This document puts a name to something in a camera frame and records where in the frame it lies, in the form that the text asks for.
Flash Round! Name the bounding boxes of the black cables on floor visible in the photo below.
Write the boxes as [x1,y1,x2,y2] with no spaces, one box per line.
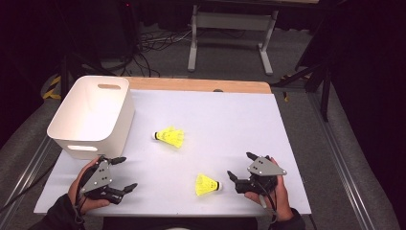
[104,28,192,78]

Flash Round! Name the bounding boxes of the yellow black hazard tape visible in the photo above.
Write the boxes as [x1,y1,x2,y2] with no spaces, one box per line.
[42,75,62,100]

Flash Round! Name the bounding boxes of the metal floor rail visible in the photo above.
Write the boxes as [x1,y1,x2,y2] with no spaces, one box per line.
[0,137,61,224]
[307,92,377,230]

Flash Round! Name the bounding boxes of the grey metal table frame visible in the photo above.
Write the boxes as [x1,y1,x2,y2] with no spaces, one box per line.
[187,4,279,76]

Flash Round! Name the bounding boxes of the white table mat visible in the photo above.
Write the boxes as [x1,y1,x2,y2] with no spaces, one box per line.
[33,89,312,216]

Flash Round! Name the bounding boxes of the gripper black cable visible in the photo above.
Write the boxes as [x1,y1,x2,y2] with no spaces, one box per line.
[258,186,279,224]
[73,166,94,224]

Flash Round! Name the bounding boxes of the person's left hand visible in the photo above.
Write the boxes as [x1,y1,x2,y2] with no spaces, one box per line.
[67,157,111,215]

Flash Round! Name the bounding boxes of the white plastic storage box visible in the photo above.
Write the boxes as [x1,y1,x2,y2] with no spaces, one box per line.
[46,75,136,160]

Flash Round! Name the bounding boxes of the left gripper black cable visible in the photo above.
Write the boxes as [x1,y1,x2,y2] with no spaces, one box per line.
[73,166,94,224]

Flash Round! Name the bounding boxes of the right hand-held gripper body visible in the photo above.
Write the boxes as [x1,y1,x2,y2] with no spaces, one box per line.
[235,155,287,196]

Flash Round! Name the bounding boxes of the person's right hand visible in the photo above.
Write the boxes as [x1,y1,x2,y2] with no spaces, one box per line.
[244,173,295,222]

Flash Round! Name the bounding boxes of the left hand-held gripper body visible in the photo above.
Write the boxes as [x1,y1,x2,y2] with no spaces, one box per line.
[78,155,124,205]

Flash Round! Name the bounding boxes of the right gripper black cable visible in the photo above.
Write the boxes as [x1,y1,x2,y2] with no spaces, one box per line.
[258,186,279,224]

